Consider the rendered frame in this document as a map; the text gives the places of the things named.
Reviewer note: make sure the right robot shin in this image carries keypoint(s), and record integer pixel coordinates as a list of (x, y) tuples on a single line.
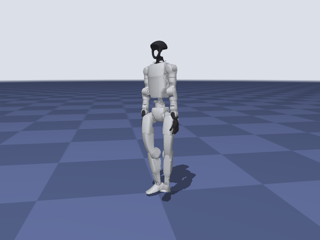
[(155, 166)]

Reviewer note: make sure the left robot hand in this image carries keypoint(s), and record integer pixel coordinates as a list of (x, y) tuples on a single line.
[(175, 125)]

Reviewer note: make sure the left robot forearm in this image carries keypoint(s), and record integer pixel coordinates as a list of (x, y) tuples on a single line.
[(173, 102)]

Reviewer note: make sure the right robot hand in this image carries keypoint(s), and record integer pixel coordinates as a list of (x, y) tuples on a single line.
[(143, 114)]

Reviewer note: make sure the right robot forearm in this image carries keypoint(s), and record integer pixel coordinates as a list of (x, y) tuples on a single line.
[(145, 103)]

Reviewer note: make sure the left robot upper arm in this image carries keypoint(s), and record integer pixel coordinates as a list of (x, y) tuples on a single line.
[(171, 69)]

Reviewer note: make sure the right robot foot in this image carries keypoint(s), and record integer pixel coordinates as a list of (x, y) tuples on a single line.
[(155, 188)]

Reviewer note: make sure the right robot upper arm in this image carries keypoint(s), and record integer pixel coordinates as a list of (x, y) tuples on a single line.
[(145, 91)]

